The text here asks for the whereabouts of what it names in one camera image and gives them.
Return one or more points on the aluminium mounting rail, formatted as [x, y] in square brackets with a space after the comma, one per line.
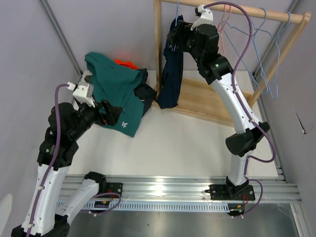
[192, 189]

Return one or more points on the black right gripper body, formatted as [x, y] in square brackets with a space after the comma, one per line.
[188, 40]

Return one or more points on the black shorts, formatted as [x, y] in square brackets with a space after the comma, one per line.
[144, 92]

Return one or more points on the pink hanger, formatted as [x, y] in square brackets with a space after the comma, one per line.
[220, 28]
[229, 14]

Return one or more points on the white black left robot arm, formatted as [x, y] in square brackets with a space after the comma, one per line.
[56, 153]

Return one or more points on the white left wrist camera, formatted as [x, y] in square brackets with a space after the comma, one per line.
[82, 93]

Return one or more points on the navy blue shorts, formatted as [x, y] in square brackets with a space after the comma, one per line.
[171, 77]

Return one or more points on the wooden clothes rack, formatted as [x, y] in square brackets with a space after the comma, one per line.
[199, 100]

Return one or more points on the slotted grey cable duct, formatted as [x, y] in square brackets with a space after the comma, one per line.
[159, 206]

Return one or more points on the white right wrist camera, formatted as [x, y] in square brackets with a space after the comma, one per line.
[205, 16]

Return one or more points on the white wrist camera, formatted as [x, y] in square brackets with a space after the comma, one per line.
[205, 16]
[82, 93]

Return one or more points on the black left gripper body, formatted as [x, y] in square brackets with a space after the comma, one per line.
[107, 118]

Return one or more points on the orange mesh shorts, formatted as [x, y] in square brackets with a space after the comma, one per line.
[127, 64]

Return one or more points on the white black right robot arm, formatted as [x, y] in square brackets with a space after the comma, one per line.
[202, 44]

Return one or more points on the teal green shorts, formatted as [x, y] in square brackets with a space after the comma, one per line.
[116, 84]

